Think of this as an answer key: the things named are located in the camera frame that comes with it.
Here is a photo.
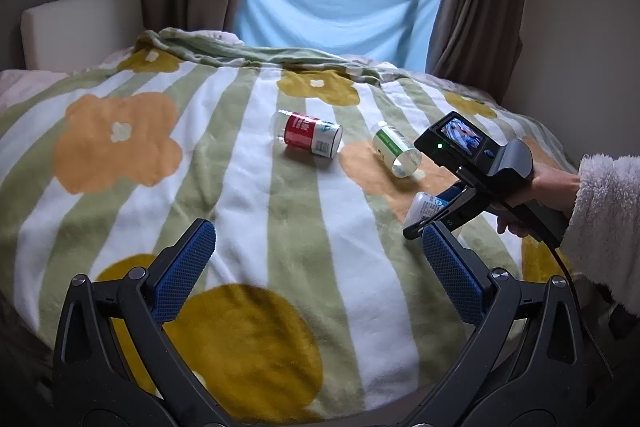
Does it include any white headboard cushion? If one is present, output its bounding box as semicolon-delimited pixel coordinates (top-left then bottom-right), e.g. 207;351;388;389
21;0;144;72

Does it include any person's right hand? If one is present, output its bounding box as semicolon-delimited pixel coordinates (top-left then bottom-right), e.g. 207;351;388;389
506;161;580;221

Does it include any red and white cup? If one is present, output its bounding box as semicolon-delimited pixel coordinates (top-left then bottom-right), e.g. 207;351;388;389
272;109;343;159

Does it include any green label clear cup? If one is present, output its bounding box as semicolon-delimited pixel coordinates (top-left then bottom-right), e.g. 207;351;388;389
371;121;422;179

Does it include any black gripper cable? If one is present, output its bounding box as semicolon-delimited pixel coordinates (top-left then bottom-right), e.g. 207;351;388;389
546;241;612;368

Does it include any floral striped fleece blanket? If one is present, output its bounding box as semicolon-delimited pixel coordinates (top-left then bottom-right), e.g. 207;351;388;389
1;29;573;424

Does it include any white blue label cup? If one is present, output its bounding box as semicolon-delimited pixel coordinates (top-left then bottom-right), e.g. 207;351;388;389
404;184;463;228

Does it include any light blue hanging sheet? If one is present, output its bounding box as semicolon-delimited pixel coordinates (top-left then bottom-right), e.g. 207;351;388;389
234;0;440;72

